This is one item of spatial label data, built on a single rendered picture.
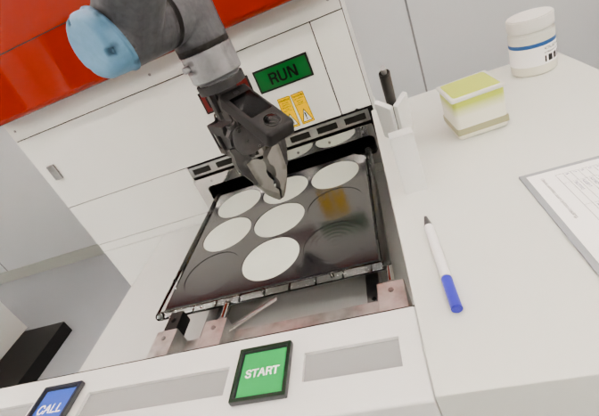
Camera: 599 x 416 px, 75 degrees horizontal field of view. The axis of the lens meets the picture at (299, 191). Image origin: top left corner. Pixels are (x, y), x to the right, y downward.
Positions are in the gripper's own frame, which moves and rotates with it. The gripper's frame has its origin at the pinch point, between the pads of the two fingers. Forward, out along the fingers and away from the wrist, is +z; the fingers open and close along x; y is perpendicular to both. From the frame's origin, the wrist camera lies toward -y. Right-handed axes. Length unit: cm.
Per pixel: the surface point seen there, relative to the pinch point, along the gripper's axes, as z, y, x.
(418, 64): 38, 100, -150
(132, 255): 19, 57, 25
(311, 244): 7.5, -6.2, 1.5
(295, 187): 7.4, 12.0, -8.4
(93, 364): 15.3, 17.4, 39.9
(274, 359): 0.9, -25.1, 18.1
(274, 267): 7.4, -5.0, 8.2
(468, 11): 21, 80, -172
